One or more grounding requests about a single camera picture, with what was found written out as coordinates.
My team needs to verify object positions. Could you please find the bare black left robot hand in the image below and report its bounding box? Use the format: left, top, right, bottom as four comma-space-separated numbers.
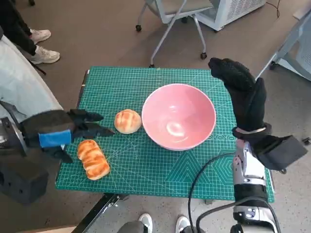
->
20, 108, 116, 164

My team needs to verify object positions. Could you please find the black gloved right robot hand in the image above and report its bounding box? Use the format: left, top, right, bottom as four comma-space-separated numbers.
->
208, 57, 267, 133

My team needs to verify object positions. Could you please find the long braided bread loaf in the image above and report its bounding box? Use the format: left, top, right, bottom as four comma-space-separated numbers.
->
77, 139, 111, 181

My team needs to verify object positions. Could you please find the pink bowl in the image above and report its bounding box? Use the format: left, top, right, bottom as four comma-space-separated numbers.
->
141, 83, 217, 151

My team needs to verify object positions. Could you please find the round bread bun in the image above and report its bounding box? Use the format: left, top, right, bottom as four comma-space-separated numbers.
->
114, 109, 142, 134

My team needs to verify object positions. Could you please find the black table edge strip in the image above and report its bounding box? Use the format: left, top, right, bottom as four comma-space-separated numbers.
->
79, 69, 90, 102

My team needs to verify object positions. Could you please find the black metal rod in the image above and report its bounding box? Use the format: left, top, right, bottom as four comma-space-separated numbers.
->
31, 62, 47, 76

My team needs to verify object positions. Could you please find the white perforated cabinet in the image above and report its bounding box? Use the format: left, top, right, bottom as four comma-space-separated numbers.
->
195, 0, 267, 32

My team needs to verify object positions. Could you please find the green cutting mat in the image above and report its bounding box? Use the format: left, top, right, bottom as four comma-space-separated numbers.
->
55, 67, 275, 203

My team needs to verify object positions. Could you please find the grey office chair on casters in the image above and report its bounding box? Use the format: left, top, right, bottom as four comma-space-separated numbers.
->
135, 0, 221, 68

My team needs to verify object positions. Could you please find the white shoe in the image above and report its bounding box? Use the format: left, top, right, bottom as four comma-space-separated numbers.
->
175, 215, 191, 233
138, 213, 153, 233

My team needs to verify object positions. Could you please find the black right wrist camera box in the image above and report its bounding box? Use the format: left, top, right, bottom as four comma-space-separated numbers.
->
252, 135, 309, 172

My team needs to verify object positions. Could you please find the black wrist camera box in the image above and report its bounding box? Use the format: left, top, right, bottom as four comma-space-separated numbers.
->
252, 135, 309, 172
0, 148, 49, 204

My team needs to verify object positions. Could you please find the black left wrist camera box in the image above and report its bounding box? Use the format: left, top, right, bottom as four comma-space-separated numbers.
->
0, 148, 49, 204

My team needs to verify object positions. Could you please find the black floor cable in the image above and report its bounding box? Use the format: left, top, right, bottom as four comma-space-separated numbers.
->
266, 0, 280, 17

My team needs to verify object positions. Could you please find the black metal table rail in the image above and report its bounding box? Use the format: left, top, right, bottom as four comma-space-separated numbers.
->
75, 193, 129, 233

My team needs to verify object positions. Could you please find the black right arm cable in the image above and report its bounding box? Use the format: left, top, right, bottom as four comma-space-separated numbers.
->
188, 152, 279, 233

